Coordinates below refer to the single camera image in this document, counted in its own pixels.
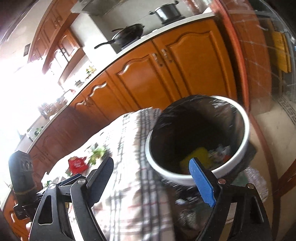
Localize red snack wrapper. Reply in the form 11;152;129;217
68;157;88;175

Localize yellow foam fruit net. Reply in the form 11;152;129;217
180;146;212;173

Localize white blue paper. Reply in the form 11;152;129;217
208;145;232;164

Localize white round trash bin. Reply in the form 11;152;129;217
145;95;251;187

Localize wooden lower kitchen cabinets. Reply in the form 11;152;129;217
2;18;239;241

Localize wooden kitchen cabinets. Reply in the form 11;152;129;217
28;1;85;85
2;18;239;241

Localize white kitchen countertop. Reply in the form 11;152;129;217
16;12;217;153

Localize wooden upper kitchen cabinets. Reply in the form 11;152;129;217
28;1;85;85

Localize green crumpled wrapper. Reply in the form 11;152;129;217
88;147;106;165

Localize plaid checkered tablecloth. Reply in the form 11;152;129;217
44;108;175;240

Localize condiment bottles on counter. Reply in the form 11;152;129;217
86;66;96;78

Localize black wok pan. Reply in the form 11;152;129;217
94;24;145;49

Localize grey range hood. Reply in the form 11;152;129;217
71;0;125;16

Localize steel cooking pot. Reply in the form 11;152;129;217
149;1;185;25

